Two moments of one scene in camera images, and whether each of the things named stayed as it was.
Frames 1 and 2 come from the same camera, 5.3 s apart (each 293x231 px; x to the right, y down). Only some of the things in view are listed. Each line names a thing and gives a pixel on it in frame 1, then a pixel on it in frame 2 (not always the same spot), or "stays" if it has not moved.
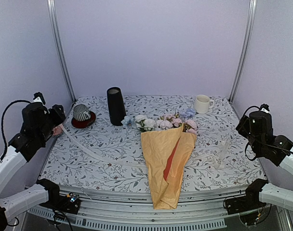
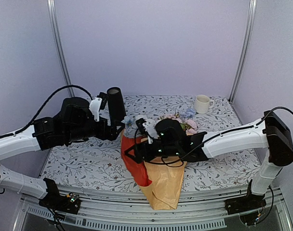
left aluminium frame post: [52, 13] stays
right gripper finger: [243, 126] to [139, 153]
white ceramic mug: [203, 103] stays
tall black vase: [116, 105] stays
